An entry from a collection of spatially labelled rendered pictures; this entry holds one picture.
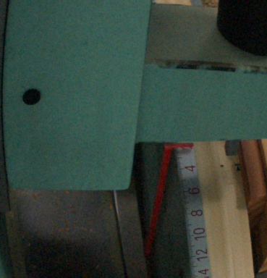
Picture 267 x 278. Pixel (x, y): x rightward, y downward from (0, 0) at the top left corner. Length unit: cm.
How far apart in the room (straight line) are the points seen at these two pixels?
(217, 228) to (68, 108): 16
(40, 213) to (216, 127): 26
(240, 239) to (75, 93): 19
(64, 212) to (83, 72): 32
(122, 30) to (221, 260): 20
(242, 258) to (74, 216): 23
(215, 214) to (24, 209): 24
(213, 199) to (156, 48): 13
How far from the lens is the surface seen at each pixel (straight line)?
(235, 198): 57
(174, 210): 56
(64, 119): 43
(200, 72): 46
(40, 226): 70
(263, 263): 56
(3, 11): 36
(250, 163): 57
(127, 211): 70
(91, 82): 41
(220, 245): 52
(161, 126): 49
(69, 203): 72
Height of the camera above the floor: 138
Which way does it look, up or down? 48 degrees down
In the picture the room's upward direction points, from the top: 7 degrees clockwise
